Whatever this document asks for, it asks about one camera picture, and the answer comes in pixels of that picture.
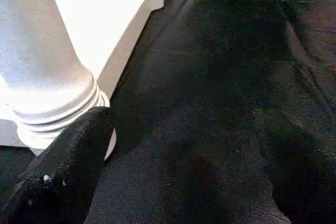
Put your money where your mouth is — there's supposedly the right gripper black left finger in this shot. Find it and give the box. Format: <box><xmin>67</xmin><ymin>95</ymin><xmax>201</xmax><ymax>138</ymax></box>
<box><xmin>0</xmin><ymin>106</ymin><xmax>117</xmax><ymax>224</ymax></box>

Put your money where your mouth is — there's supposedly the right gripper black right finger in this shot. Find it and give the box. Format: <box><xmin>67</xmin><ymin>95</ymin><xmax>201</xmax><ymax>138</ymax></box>
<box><xmin>261</xmin><ymin>121</ymin><xmax>336</xmax><ymax>224</ymax></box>

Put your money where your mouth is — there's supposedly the white plastic table leg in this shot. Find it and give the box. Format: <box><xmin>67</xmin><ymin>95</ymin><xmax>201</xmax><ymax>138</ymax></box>
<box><xmin>0</xmin><ymin>0</ymin><xmax>111</xmax><ymax>136</ymax></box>

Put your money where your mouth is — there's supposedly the white plastic table top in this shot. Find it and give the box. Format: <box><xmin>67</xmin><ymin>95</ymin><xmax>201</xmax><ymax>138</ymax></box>
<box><xmin>0</xmin><ymin>0</ymin><xmax>165</xmax><ymax>162</ymax></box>

